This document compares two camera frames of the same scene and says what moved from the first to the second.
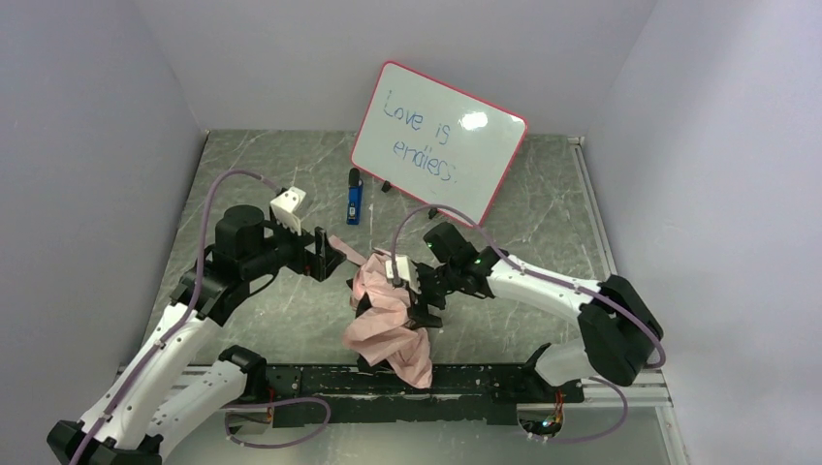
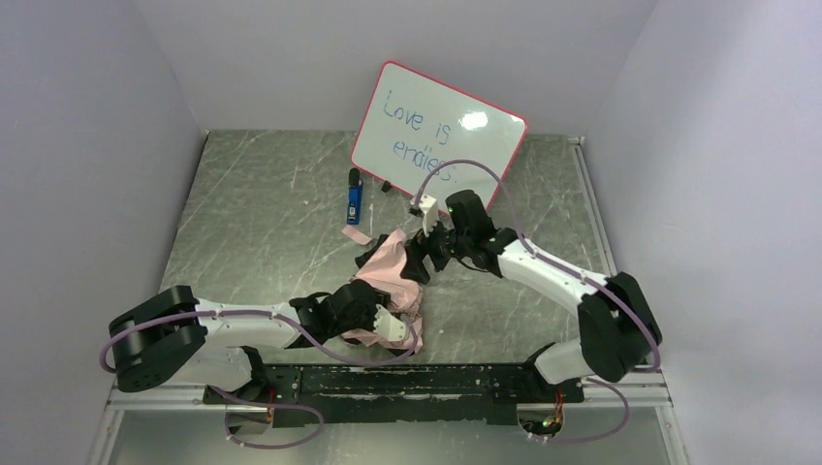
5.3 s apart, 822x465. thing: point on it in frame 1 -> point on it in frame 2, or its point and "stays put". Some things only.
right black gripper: [416, 298] -> [425, 251]
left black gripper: [313, 253] -> [367, 319]
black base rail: [486, 393] stays put
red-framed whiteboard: [438, 142] stays put
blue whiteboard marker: [355, 197] stays put
